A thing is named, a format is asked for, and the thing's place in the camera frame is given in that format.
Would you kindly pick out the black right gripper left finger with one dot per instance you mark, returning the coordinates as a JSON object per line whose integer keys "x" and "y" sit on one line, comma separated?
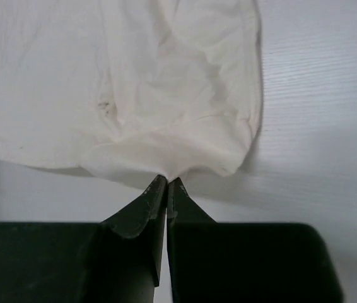
{"x": 116, "y": 260}

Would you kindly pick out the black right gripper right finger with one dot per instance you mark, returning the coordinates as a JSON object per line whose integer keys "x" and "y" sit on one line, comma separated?
{"x": 244, "y": 262}

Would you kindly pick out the white t-shirt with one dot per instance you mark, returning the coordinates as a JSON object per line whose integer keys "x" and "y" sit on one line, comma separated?
{"x": 130, "y": 89}

